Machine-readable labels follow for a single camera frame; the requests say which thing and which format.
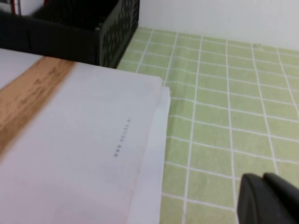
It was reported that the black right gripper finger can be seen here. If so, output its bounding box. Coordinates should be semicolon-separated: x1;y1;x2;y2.
237;172;299;224

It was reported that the desert car cover brochure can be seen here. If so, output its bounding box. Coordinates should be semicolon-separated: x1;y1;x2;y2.
130;86;172;224
0;48;164;224

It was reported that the black plastic book holder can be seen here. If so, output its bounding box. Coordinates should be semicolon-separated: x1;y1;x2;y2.
0;0;141;70

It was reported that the red cover magazine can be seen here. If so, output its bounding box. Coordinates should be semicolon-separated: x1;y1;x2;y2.
11;0;24;15

